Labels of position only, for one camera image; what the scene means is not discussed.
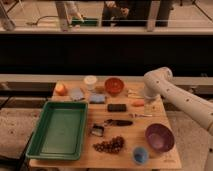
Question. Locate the grey blue cloth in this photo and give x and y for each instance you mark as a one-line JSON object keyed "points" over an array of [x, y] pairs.
{"points": [[76, 94]]}

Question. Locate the green box in background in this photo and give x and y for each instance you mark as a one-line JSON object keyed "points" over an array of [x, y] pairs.
{"points": [[90, 22]]}

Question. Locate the black rectangular block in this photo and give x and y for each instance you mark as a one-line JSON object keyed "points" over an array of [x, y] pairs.
{"points": [[116, 108]]}

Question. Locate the small black metal clip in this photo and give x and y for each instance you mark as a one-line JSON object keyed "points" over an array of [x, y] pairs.
{"points": [[97, 130]]}

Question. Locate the blue sponge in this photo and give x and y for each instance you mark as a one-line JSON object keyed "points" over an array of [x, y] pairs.
{"points": [[97, 99]]}

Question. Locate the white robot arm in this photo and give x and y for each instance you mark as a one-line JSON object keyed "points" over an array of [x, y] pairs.
{"points": [[157, 82]]}

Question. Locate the blue plastic cup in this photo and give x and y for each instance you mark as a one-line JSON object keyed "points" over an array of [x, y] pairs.
{"points": [[140, 155]]}

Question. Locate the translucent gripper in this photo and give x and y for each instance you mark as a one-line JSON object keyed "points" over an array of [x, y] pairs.
{"points": [[149, 107]]}

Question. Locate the green plastic tray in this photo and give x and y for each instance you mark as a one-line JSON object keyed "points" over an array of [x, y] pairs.
{"points": [[59, 133]]}

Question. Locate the wooden tongs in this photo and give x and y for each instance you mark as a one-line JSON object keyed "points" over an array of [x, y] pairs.
{"points": [[135, 94]]}

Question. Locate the white plastic cup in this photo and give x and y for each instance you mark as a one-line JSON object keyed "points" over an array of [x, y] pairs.
{"points": [[90, 82]]}

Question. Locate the red bowl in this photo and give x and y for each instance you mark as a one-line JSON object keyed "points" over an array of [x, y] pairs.
{"points": [[114, 86]]}

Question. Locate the black handled peeler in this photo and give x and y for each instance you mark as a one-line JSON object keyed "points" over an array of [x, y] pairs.
{"points": [[119, 123]]}

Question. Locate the orange fruit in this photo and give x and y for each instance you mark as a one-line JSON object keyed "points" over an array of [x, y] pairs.
{"points": [[60, 89]]}

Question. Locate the person in background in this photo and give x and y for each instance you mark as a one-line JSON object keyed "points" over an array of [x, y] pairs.
{"points": [[134, 12]]}

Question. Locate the purple bowl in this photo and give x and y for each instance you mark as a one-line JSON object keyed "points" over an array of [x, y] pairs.
{"points": [[159, 137]]}

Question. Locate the metal fork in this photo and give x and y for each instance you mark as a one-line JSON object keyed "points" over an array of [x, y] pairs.
{"points": [[139, 115]]}

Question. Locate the orange pepper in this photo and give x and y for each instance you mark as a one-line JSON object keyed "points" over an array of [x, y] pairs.
{"points": [[138, 103]]}

